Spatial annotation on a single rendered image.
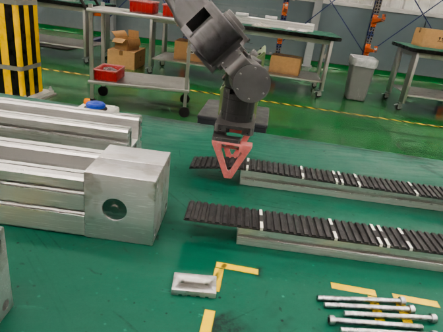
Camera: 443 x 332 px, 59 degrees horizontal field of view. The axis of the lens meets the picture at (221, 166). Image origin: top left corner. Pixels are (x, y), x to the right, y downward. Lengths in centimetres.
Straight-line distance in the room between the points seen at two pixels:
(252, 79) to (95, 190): 27
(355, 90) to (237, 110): 498
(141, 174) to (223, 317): 20
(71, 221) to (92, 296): 12
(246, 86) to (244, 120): 10
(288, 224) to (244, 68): 23
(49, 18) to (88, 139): 874
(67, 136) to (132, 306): 36
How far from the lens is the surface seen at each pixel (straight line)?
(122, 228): 53
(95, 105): 86
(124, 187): 50
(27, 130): 76
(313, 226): 56
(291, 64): 544
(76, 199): 53
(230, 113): 67
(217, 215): 54
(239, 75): 58
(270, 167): 72
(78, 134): 72
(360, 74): 557
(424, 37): 580
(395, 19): 844
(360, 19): 830
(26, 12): 398
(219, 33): 64
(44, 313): 46
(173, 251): 53
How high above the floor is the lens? 109
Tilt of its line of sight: 23 degrees down
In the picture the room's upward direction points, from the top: 7 degrees clockwise
